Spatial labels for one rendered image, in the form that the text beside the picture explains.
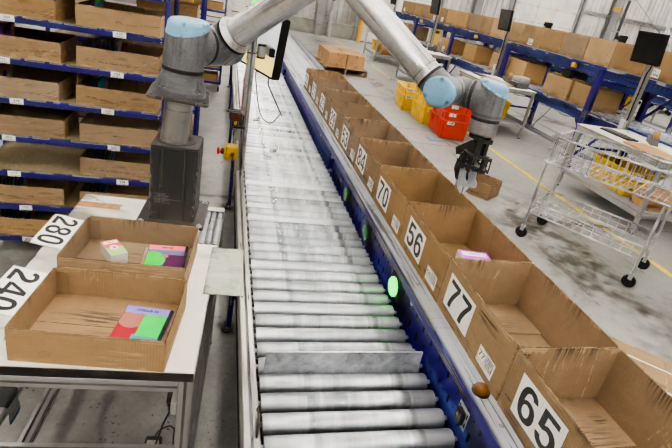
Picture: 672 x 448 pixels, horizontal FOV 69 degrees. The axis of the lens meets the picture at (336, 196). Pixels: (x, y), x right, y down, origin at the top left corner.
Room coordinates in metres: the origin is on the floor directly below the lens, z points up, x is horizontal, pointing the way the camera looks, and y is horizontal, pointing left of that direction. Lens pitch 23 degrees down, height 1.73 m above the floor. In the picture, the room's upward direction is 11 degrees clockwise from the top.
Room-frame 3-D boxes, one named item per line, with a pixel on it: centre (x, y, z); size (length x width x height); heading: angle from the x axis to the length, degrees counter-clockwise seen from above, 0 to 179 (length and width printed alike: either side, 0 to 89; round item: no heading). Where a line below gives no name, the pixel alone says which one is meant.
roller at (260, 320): (1.32, -0.06, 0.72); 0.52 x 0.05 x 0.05; 106
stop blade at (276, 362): (1.10, -0.12, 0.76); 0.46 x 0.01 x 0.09; 106
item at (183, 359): (1.40, 0.66, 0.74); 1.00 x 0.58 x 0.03; 12
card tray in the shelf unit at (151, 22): (2.63, 1.27, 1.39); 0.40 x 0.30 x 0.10; 105
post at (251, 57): (2.45, 0.55, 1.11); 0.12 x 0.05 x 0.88; 16
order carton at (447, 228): (1.54, -0.47, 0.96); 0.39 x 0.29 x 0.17; 16
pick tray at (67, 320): (1.07, 0.56, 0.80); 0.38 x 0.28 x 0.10; 99
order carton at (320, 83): (3.80, 0.17, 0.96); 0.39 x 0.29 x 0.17; 15
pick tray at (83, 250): (1.39, 0.63, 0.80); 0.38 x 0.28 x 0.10; 101
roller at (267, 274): (1.57, 0.01, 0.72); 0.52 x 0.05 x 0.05; 106
